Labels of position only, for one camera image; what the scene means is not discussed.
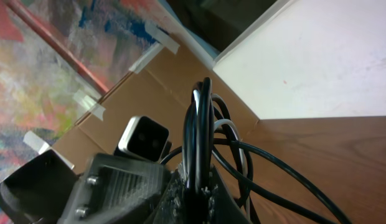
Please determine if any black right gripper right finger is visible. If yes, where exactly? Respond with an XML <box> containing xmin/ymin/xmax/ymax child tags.
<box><xmin>209</xmin><ymin>166</ymin><xmax>250</xmax><ymax>224</ymax></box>

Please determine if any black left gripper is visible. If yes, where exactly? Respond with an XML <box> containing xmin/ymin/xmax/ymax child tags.
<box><xmin>0</xmin><ymin>150</ymin><xmax>171</xmax><ymax>224</ymax></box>

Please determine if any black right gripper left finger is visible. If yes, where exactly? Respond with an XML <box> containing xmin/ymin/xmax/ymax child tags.
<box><xmin>144</xmin><ymin>164</ymin><xmax>186</xmax><ymax>224</ymax></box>

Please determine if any thick black USB cable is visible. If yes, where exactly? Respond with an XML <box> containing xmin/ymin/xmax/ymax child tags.
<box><xmin>158</xmin><ymin>77</ymin><xmax>352</xmax><ymax>224</ymax></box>

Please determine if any white USB cable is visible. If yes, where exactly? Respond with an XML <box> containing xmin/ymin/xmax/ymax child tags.
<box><xmin>185</xmin><ymin>89</ymin><xmax>252</xmax><ymax>222</ymax></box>

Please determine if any brown cardboard sheet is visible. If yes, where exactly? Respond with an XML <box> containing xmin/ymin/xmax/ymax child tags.
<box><xmin>53</xmin><ymin>44</ymin><xmax>259</xmax><ymax>173</ymax></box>

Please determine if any colourful abstract painting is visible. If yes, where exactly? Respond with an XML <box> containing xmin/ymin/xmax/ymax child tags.
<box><xmin>0</xmin><ymin>0</ymin><xmax>219</xmax><ymax>224</ymax></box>

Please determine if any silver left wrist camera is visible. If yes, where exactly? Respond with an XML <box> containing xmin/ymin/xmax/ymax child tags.
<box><xmin>113</xmin><ymin>116</ymin><xmax>172</xmax><ymax>162</ymax></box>

